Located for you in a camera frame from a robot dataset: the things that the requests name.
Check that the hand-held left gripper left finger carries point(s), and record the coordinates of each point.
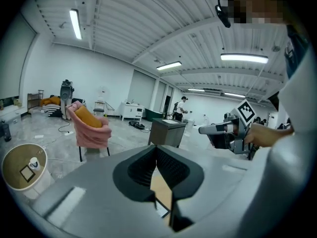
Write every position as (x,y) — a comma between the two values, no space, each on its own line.
(99,187)

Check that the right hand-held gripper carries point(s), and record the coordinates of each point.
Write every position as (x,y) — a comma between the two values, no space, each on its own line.
(240,140)

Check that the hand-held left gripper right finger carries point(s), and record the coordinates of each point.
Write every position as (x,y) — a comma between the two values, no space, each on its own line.
(218,182)

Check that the person's right hand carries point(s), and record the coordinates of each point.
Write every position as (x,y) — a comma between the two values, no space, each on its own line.
(256,134)

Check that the long ceiling light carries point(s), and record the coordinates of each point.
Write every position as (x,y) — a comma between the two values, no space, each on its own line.
(234,95)
(196,90)
(75,23)
(169,65)
(244,58)

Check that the dark wooden cabinet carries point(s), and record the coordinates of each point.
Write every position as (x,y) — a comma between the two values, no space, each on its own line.
(166,133)

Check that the pink armchair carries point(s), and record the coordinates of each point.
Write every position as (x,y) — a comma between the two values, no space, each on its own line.
(91,135)

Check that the white power strip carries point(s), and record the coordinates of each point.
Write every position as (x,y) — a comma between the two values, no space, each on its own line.
(68,133)

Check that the dark green tub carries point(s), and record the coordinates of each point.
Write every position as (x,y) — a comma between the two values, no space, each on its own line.
(153,115)

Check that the white cup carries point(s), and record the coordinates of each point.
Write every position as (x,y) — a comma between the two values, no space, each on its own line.
(34,163)

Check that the orange chair cushion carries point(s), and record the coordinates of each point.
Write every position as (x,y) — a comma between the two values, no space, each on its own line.
(88,118)

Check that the black bag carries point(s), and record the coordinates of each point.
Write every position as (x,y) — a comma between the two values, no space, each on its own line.
(137,124)

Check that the white drawer cabinet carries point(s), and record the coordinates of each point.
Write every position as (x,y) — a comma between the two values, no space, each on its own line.
(131,111)

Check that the round white side table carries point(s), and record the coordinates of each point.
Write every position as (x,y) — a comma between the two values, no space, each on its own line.
(15,165)

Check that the striped black white sofa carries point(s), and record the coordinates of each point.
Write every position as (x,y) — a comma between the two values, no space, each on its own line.
(50,110)

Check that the orange sofa cushion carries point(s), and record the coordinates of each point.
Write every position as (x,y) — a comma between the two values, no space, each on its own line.
(50,101)

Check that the black mesh bin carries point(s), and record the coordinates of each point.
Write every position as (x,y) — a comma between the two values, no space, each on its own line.
(5,133)

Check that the open shelf rack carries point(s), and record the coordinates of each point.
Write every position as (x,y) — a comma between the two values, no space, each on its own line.
(33,100)

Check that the teal shirt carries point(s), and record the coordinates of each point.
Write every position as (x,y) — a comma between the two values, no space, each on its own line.
(294,53)

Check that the person's face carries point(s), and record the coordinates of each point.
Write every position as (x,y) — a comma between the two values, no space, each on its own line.
(257,4)

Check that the white pedestal fan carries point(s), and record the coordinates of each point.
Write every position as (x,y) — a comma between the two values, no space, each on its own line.
(104,92)

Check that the black head-worn camera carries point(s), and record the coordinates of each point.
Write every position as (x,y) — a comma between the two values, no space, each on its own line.
(223,15)

